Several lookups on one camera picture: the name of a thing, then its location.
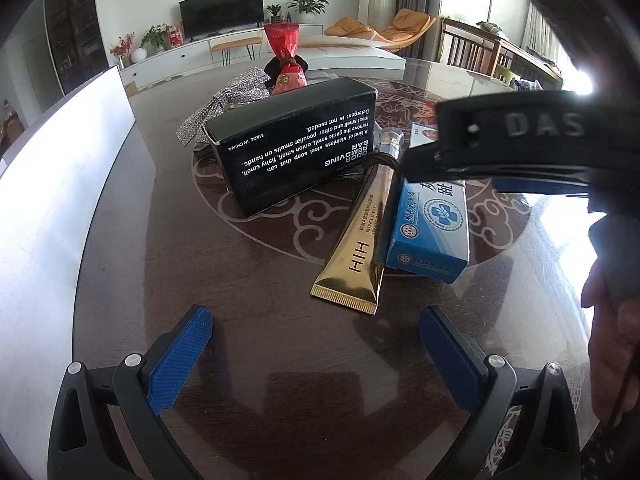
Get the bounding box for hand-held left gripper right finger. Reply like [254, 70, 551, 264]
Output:
[419, 305, 583, 480]

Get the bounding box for white television cabinet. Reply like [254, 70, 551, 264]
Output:
[117, 22, 326, 92]

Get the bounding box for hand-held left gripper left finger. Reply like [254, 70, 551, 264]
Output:
[47, 304, 213, 480]

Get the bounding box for dark glass display cabinet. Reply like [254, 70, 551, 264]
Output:
[42, 0, 109, 96]

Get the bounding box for black hair scrunchie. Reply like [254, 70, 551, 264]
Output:
[263, 55, 311, 84]

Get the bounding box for black television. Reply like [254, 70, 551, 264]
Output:
[179, 0, 265, 41]

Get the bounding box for red flowers in vase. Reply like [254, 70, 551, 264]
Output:
[109, 34, 135, 67]

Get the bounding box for person's right hand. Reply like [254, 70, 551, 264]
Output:
[581, 259, 640, 427]

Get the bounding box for white upright board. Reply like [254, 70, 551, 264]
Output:
[0, 65, 138, 461]

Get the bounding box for gold cream tube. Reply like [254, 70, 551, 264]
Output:
[310, 129, 405, 316]

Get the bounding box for dark wooden chair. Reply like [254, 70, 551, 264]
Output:
[440, 17, 564, 92]

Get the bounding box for wooden bench with metal legs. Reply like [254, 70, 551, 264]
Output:
[210, 36, 264, 64]

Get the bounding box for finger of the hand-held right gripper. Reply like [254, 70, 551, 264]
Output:
[404, 90, 601, 197]

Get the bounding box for black cardboard box white print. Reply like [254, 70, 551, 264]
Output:
[204, 77, 378, 220]

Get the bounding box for orange lounge chair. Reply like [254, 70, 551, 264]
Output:
[375, 8, 437, 52]
[324, 16, 381, 41]

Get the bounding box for red snack packet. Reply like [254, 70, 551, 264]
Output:
[263, 22, 307, 97]

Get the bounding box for large potted plant white pot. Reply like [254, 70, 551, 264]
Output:
[287, 0, 329, 24]

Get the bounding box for silver rhinestone bow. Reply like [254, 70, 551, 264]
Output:
[176, 67, 273, 148]

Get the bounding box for bushy green potted plant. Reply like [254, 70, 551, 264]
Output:
[140, 23, 173, 54]

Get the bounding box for blue and white carton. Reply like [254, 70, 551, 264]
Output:
[385, 122, 471, 286]

